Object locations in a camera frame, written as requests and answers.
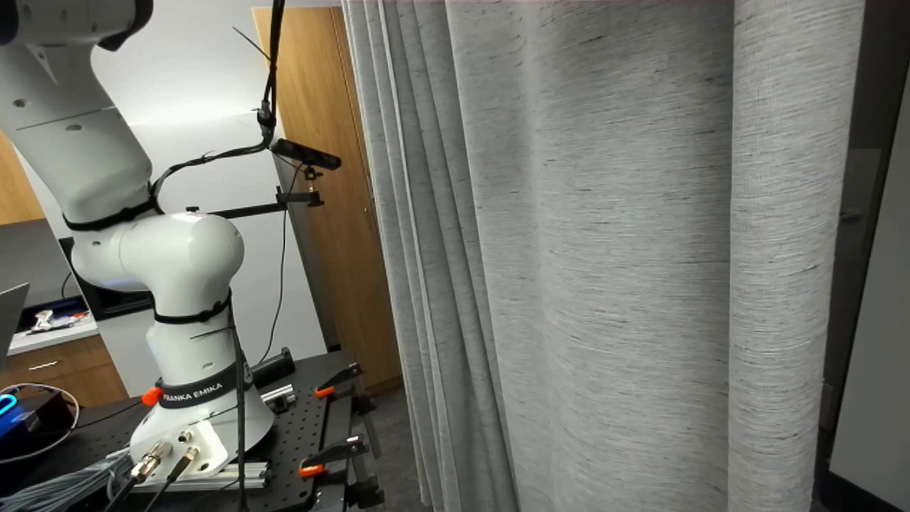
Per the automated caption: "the wooden wall cabinet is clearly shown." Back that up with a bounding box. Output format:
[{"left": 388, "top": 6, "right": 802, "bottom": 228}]
[{"left": 0, "top": 131, "right": 50, "bottom": 229}]

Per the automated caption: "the grey fabric curtain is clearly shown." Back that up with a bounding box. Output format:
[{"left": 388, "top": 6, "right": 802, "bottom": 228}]
[{"left": 338, "top": 0, "right": 867, "bottom": 512}]

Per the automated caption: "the orange handled black clamp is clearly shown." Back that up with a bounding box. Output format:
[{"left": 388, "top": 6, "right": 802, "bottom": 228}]
[
  {"left": 311, "top": 360, "right": 364, "bottom": 403},
  {"left": 296, "top": 432, "right": 369, "bottom": 484}
]

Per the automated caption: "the grey laptop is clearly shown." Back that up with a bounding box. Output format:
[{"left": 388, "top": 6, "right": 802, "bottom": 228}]
[{"left": 0, "top": 279, "right": 32, "bottom": 357}]

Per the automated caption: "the grey door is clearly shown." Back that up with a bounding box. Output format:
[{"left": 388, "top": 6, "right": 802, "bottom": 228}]
[{"left": 833, "top": 0, "right": 908, "bottom": 420}]

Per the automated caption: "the black cable at base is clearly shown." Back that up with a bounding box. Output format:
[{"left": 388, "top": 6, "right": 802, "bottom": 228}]
[{"left": 232, "top": 350, "right": 254, "bottom": 512}]

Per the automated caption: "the small black box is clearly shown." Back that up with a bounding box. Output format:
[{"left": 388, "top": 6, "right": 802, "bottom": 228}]
[{"left": 249, "top": 347, "right": 298, "bottom": 387}]

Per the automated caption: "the black camera mount rod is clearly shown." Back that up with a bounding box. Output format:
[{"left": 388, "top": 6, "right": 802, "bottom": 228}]
[{"left": 186, "top": 184, "right": 327, "bottom": 221}]

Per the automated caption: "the wooden drawer cabinet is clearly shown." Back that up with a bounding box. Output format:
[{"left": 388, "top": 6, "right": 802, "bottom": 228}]
[{"left": 0, "top": 332, "right": 132, "bottom": 411}]

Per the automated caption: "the wooden door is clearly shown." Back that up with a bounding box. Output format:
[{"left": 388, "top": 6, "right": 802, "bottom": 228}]
[{"left": 249, "top": 3, "right": 404, "bottom": 393}]

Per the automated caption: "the blue object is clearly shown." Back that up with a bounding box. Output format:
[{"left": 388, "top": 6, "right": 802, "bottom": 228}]
[{"left": 0, "top": 390, "right": 30, "bottom": 440}]

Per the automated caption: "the black camera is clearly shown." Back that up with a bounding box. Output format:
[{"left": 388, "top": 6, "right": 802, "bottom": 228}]
[{"left": 271, "top": 135, "right": 344, "bottom": 172}]

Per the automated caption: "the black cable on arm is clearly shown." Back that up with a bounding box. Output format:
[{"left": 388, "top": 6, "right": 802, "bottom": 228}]
[{"left": 148, "top": 0, "right": 291, "bottom": 206}]

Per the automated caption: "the white board panel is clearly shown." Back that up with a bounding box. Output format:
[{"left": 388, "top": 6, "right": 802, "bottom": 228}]
[{"left": 827, "top": 66, "right": 910, "bottom": 512}]

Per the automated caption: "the grey braided cable sleeve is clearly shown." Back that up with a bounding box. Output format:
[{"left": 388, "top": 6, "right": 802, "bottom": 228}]
[{"left": 0, "top": 451, "right": 136, "bottom": 512}]

